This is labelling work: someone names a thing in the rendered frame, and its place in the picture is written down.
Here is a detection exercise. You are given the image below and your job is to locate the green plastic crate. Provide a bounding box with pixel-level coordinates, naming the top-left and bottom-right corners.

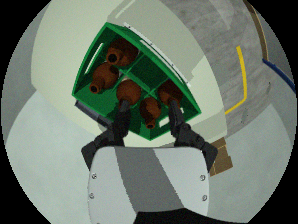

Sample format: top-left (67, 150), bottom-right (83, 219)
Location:
top-left (71, 22), bottom-right (202, 141)

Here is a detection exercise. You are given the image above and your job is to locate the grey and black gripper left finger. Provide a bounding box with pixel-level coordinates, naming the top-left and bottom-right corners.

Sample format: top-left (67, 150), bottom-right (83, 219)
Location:
top-left (81, 100), bottom-right (131, 171)

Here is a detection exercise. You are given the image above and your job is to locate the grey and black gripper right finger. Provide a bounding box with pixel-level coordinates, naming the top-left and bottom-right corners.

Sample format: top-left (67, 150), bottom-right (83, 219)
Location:
top-left (168, 100), bottom-right (218, 173)

